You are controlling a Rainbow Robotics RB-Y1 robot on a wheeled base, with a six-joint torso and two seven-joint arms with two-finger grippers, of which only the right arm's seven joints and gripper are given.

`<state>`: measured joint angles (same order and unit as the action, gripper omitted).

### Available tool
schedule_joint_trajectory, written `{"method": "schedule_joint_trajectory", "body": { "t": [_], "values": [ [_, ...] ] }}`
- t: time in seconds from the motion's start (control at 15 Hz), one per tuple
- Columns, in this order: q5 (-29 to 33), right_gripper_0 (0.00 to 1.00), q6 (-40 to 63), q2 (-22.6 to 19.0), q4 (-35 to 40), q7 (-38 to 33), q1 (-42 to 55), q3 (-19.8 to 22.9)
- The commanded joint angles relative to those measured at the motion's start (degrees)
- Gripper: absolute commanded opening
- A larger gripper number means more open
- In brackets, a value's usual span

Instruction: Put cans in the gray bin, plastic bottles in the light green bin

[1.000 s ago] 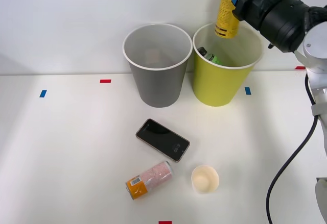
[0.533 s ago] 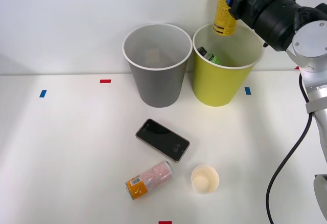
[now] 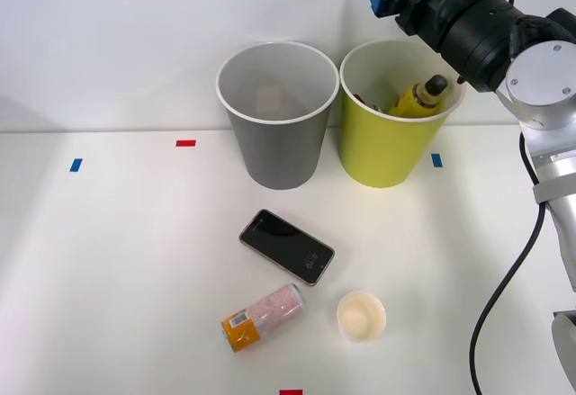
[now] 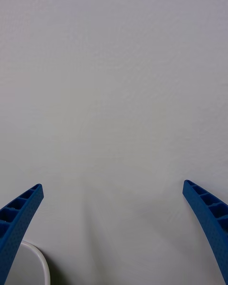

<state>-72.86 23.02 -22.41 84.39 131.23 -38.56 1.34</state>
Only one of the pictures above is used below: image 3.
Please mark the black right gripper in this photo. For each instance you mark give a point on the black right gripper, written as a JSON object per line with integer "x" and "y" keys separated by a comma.
{"x": 425, "y": 8}

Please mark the yellow label plastic bottle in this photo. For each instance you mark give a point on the yellow label plastic bottle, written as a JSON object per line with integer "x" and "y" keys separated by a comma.
{"x": 414, "y": 102}

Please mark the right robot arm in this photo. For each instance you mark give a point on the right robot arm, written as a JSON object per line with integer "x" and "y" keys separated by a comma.
{"x": 540, "y": 80}

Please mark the green label plastic bottle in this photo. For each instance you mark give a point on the green label plastic bottle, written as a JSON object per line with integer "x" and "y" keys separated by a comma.
{"x": 375, "y": 107}

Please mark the yellow-green plastic waste bin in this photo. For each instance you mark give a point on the yellow-green plastic waste bin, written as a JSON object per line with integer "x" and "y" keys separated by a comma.
{"x": 382, "y": 152}

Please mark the grey plastic waste bin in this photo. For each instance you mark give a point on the grey plastic waste bin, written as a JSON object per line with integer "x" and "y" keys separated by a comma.
{"x": 279, "y": 152}

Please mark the black smartphone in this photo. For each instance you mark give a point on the black smartphone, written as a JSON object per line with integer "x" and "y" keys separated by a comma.
{"x": 288, "y": 246}

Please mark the small white paper cup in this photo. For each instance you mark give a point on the small white paper cup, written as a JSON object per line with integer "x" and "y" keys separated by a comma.
{"x": 361, "y": 318}

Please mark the pink and orange drink can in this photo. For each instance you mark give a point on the pink and orange drink can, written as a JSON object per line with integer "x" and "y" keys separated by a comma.
{"x": 265, "y": 316}

